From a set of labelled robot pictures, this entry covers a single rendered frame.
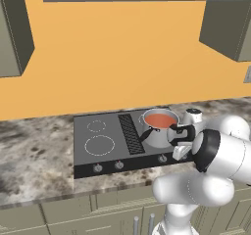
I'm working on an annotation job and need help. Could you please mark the red marinara sauce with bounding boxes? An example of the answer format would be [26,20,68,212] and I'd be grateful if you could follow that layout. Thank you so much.
[144,113,176,129]

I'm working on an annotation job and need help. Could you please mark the olive cupboard door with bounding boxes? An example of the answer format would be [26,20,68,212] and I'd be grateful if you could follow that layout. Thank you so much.
[194,181,251,235]
[141,203,169,235]
[47,207,145,235]

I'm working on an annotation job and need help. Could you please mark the olive drawer front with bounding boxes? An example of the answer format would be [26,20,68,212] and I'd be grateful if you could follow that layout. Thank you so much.
[0,204,47,232]
[94,185,159,215]
[39,194,98,226]

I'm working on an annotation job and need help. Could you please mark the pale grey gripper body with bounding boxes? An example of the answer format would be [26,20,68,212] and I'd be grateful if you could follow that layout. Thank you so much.
[172,140,194,162]

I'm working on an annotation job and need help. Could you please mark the grey bar door handle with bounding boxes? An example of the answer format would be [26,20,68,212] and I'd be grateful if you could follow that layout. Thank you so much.
[132,215,140,235]
[148,212,156,235]

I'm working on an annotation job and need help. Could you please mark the olive wall cupboard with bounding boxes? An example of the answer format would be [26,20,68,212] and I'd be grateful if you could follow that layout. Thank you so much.
[198,0,251,63]
[0,0,35,78]

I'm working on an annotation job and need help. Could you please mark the grey black hob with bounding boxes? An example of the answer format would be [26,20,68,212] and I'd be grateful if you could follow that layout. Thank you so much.
[73,106,198,180]

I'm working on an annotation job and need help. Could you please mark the silver saucepan with black handle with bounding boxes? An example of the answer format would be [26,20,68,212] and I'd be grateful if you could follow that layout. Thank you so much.
[138,108,181,150]

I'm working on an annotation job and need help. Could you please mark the grey wall socket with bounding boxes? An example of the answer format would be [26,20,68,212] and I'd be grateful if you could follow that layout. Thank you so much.
[243,66,251,83]

